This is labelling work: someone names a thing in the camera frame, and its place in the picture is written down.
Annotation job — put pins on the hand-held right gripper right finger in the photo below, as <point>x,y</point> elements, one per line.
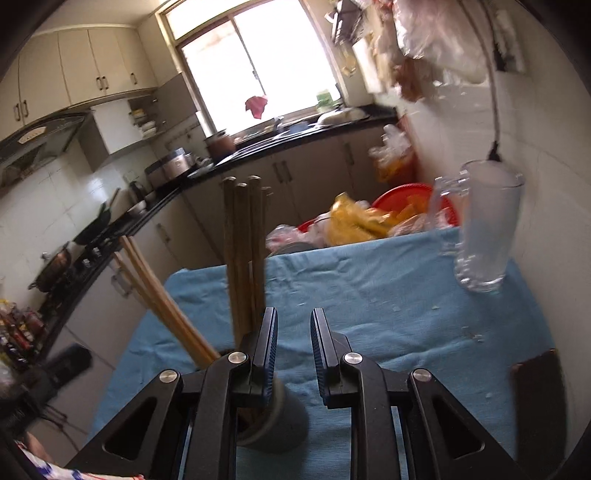
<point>318,355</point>

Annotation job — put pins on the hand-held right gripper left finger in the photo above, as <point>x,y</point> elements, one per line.
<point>271,355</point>

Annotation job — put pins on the dark grey utensil cup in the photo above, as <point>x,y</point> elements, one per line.
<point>286,424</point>

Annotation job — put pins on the bunch of wooden chopsticks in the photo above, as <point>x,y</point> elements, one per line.
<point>240,254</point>

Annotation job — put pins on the row of condiment bottles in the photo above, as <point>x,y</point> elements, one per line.
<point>21,332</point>

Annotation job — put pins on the light blue towel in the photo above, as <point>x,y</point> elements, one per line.
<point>369,300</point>

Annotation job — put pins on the small frying pan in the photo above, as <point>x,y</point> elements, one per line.
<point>53,270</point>

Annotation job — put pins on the person's printed white clothing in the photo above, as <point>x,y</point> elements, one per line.
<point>69,470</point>

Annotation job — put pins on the gas stove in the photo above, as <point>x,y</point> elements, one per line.
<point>87,263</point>

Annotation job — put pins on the crumpled clear plastic bag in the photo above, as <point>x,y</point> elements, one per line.
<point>291,237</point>

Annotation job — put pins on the yellow plastic bag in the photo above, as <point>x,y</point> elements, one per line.
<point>351,221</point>

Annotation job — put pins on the black wok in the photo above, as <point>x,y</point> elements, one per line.
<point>94,226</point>

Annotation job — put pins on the beige lower kitchen cabinets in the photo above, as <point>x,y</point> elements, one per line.
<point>300,175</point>

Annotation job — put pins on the beige kitchen cabinets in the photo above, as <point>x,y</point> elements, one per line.
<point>300,175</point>
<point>78,69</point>

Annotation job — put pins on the red plastic basin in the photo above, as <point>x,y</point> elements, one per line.
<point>406,191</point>

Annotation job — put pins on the metal kettle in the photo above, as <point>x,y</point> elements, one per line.
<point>137,193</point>

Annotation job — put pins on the black kitchen countertop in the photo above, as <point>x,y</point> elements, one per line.
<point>258,152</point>

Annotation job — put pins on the orange clear plastic bag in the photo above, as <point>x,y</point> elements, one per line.
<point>392,161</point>

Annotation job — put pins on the clear glass mug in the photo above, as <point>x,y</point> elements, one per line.
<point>485,230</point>

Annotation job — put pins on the silver rice cooker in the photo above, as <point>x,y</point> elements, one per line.
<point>173,166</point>

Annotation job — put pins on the brown cooking pot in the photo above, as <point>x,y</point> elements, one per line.
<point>220,144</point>

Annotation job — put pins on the dark brown flat utensil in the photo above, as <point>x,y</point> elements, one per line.
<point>540,397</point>

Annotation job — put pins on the grey range hood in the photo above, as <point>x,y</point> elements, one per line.
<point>37,143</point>

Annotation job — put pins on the red hanging cloth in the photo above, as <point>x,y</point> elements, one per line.
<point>256,106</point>

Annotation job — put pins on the green cup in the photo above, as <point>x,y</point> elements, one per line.
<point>325,99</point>

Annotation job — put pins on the open shelf with dishes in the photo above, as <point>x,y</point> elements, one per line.
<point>138,120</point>

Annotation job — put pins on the kitchen window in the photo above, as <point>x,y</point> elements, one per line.
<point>258,60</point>

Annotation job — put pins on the beige upper kitchen cabinets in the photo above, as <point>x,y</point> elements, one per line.
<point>78,69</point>

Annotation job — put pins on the hanging clear plastic bags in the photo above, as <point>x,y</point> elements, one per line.
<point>429,41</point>

